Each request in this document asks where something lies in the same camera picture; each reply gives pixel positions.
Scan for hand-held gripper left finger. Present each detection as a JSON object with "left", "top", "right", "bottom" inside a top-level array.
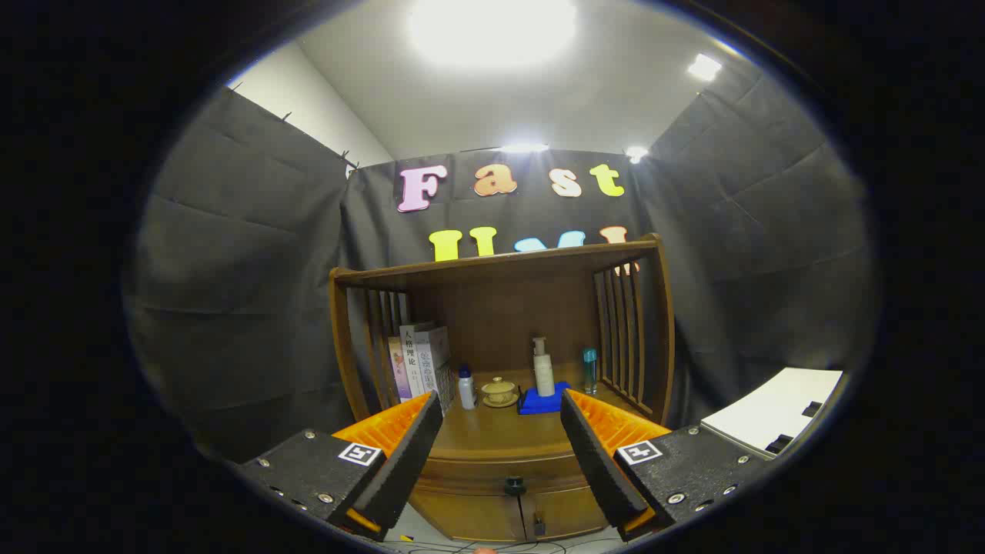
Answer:
[{"left": 237, "top": 390, "right": 445, "bottom": 541}]

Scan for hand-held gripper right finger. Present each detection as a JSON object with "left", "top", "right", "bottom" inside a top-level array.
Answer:
[{"left": 559, "top": 389, "right": 770, "bottom": 542}]

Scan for wooden drawer with black knob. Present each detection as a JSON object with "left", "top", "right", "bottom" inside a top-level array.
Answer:
[{"left": 419, "top": 452, "right": 597, "bottom": 497}]

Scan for wooden countertop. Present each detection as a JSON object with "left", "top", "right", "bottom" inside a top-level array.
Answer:
[{"left": 419, "top": 365, "right": 663, "bottom": 462}]

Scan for white filing cabinet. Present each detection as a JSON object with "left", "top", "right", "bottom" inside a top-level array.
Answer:
[{"left": 700, "top": 368, "right": 845, "bottom": 460}]

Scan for wooden cabinet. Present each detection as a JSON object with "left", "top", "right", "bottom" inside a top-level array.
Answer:
[{"left": 329, "top": 235, "right": 676, "bottom": 543}]

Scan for blue folded cloth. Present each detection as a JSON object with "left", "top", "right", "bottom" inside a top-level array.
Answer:
[{"left": 518, "top": 382, "right": 572, "bottom": 416}]

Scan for purple book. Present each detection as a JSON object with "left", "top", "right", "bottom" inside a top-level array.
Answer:
[{"left": 389, "top": 336, "right": 414, "bottom": 402}]

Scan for white pump bottle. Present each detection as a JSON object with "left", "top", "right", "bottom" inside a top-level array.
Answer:
[{"left": 533, "top": 336, "right": 556, "bottom": 398}]

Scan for white patterned book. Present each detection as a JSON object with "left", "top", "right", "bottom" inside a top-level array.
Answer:
[{"left": 416, "top": 326, "right": 456, "bottom": 416}]

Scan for yellow lidded teacup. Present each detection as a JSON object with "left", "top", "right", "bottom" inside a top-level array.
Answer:
[{"left": 481, "top": 377, "right": 520, "bottom": 408}]

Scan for large ceiling light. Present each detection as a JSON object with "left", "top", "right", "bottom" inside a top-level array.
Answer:
[{"left": 406, "top": 0, "right": 578, "bottom": 72}]

